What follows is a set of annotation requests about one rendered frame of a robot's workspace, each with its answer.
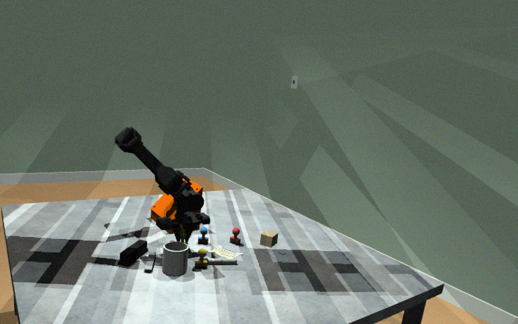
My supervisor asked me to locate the yellow rubber stamp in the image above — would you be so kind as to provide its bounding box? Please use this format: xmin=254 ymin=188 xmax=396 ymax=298
xmin=195 ymin=248 xmax=208 ymax=269

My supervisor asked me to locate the red stamp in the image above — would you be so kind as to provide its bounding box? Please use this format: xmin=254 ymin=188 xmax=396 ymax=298
xmin=229 ymin=228 xmax=241 ymax=245

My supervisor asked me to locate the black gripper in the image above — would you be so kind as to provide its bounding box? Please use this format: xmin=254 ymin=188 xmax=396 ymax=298
xmin=156 ymin=202 xmax=210 ymax=243

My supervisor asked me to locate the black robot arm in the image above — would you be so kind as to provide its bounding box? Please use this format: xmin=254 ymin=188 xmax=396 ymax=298
xmin=115 ymin=127 xmax=204 ymax=230

